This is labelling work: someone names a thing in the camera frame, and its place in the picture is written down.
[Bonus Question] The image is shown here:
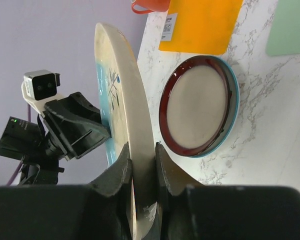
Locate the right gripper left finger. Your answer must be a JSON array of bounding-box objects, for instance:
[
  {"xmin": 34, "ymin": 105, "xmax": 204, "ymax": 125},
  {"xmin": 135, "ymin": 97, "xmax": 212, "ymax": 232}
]
[{"xmin": 88, "ymin": 143, "xmax": 132, "ymax": 198}]

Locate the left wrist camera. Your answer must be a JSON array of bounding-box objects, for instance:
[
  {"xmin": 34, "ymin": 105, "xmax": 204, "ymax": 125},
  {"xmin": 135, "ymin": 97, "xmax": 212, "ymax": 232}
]
[{"xmin": 21, "ymin": 69, "xmax": 64, "ymax": 115}]

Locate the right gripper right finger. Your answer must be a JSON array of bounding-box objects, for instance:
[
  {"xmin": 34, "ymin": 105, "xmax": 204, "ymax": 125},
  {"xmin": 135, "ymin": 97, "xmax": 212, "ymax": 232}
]
[{"xmin": 155, "ymin": 142, "xmax": 203, "ymax": 196}]

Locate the dark red rimmed plate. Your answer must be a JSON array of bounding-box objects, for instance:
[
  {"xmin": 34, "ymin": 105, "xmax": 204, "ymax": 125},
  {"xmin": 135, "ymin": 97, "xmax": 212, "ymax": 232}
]
[{"xmin": 158, "ymin": 60, "xmax": 229, "ymax": 158}]

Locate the green cutting mat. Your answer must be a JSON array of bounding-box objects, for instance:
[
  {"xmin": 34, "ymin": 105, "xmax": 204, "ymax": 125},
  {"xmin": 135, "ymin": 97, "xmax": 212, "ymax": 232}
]
[{"xmin": 265, "ymin": 0, "xmax": 300, "ymax": 57}]

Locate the orange cutting mat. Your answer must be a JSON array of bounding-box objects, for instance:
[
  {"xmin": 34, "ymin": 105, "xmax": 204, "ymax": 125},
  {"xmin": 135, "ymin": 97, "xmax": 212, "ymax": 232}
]
[{"xmin": 158, "ymin": 0, "xmax": 243, "ymax": 55}]

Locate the orange mug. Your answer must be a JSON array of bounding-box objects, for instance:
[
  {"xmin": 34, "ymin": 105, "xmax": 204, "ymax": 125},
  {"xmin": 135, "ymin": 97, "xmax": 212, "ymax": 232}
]
[{"xmin": 131, "ymin": 0, "xmax": 170, "ymax": 14}]

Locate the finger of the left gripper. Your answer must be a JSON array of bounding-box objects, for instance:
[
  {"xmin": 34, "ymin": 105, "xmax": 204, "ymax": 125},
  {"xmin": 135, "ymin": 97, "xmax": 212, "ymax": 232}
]
[
  {"xmin": 44, "ymin": 92, "xmax": 102, "ymax": 128},
  {"xmin": 62, "ymin": 120, "xmax": 111, "ymax": 160}
]

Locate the cream and blue plate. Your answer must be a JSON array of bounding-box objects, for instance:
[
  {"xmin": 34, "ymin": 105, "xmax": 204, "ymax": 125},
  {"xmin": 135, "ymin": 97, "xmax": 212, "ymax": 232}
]
[{"xmin": 94, "ymin": 23, "xmax": 157, "ymax": 240}]

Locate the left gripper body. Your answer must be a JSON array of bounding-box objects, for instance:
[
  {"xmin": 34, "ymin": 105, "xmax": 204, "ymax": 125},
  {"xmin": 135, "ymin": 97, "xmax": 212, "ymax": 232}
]
[{"xmin": 0, "ymin": 116, "xmax": 65, "ymax": 185}]

